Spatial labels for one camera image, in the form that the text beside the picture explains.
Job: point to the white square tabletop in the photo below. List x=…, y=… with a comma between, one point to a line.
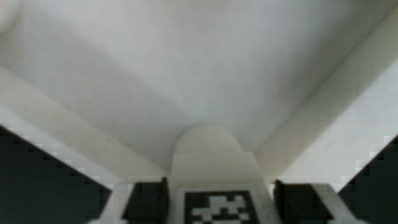
x=127, y=68

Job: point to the white table leg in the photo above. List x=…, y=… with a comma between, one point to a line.
x=219, y=194

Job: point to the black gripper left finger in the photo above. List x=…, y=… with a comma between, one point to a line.
x=148, y=204

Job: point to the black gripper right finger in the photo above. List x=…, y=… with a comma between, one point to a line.
x=299, y=203

